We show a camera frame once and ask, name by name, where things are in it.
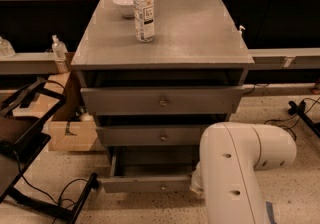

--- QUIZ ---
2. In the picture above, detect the white wrapped gripper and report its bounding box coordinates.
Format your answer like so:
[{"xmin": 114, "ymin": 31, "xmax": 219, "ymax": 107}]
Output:
[{"xmin": 190, "ymin": 164, "xmax": 203, "ymax": 195}]

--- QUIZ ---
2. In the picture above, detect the grey bottom drawer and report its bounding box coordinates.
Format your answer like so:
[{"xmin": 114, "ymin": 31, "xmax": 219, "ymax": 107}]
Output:
[{"xmin": 101, "ymin": 145, "xmax": 199, "ymax": 193}]

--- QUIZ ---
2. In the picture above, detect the grey drawer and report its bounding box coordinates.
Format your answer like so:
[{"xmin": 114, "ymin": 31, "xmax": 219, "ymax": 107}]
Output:
[
  {"xmin": 81, "ymin": 86, "xmax": 243, "ymax": 115},
  {"xmin": 96, "ymin": 125, "xmax": 207, "ymax": 146},
  {"xmin": 101, "ymin": 145, "xmax": 199, "ymax": 193}
]

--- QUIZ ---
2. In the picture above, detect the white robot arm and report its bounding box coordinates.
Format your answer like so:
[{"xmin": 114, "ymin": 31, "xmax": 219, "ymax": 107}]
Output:
[{"xmin": 190, "ymin": 122, "xmax": 297, "ymax": 224}]

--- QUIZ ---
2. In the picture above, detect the grey middle drawer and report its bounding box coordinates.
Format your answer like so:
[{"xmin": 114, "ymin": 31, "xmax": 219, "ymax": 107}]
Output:
[{"xmin": 96, "ymin": 125, "xmax": 207, "ymax": 146}]

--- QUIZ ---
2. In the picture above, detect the grey top drawer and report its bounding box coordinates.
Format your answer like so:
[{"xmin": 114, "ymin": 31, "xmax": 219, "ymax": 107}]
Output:
[{"xmin": 81, "ymin": 86, "xmax": 243, "ymax": 115}]

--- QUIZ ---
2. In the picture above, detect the grey drawer cabinet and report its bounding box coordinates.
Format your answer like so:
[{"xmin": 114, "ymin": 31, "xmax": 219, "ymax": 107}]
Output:
[{"xmin": 70, "ymin": 0, "xmax": 255, "ymax": 169}]

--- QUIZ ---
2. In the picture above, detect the black stand leg right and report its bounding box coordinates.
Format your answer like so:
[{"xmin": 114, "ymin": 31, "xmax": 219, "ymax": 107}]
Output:
[{"xmin": 289, "ymin": 100, "xmax": 320, "ymax": 138}]

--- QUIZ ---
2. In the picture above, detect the cardboard box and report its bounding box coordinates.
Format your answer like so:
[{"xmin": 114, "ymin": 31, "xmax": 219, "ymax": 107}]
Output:
[{"xmin": 31, "ymin": 51, "xmax": 105, "ymax": 153}]

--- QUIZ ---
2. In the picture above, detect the brown shoe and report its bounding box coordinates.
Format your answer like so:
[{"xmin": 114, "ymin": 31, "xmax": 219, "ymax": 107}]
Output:
[{"xmin": 311, "ymin": 79, "xmax": 320, "ymax": 95}]

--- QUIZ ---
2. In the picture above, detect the small white pump nozzle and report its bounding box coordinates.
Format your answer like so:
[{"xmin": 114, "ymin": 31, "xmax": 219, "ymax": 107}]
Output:
[{"xmin": 238, "ymin": 25, "xmax": 246, "ymax": 35}]

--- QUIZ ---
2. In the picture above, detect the clear plastic water bottle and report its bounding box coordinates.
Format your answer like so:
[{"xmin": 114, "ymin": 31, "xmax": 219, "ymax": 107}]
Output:
[{"xmin": 133, "ymin": 0, "xmax": 155, "ymax": 42}]

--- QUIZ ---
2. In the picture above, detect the clear pump bottle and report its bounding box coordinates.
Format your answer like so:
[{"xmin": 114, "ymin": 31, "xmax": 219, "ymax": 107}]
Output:
[{"xmin": 52, "ymin": 35, "xmax": 68, "ymax": 59}]

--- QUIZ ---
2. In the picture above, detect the white ceramic bowl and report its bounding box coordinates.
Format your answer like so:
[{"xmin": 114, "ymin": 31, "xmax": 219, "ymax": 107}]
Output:
[{"xmin": 112, "ymin": 0, "xmax": 134, "ymax": 18}]

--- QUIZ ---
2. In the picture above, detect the clear plastic container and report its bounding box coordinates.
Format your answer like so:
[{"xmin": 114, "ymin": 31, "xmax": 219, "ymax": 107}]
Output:
[{"xmin": 0, "ymin": 37, "xmax": 15, "ymax": 57}]

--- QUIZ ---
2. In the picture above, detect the black floor cable right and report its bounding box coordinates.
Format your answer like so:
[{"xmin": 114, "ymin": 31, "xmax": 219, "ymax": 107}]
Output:
[{"xmin": 263, "ymin": 97, "xmax": 320, "ymax": 142}]

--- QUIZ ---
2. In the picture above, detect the black cable on cart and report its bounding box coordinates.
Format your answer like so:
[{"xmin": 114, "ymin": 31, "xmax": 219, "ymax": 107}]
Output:
[{"xmin": 13, "ymin": 149, "xmax": 93, "ymax": 224}]

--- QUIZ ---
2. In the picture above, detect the black cart frame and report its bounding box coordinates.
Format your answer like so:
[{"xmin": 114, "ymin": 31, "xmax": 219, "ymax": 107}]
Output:
[{"xmin": 0, "ymin": 77, "xmax": 99, "ymax": 224}]

